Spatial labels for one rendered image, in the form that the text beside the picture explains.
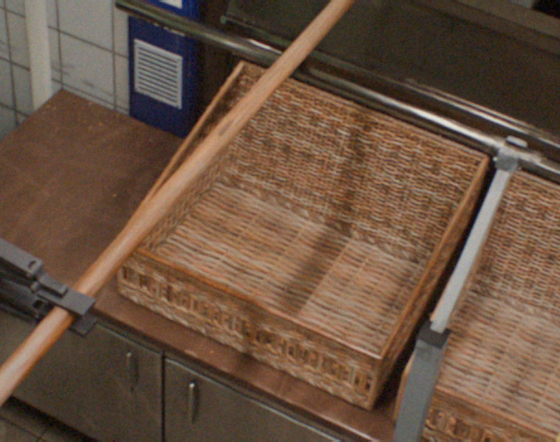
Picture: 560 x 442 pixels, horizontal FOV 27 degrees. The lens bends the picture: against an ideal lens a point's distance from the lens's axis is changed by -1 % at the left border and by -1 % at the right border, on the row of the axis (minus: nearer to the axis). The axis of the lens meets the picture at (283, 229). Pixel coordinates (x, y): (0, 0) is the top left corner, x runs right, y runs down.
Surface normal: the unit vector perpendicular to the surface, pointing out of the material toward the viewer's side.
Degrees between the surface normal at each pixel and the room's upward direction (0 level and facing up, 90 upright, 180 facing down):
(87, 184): 0
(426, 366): 90
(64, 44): 90
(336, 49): 70
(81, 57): 90
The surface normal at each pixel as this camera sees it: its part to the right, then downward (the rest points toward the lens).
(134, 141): 0.07, -0.70
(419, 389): -0.47, 0.60
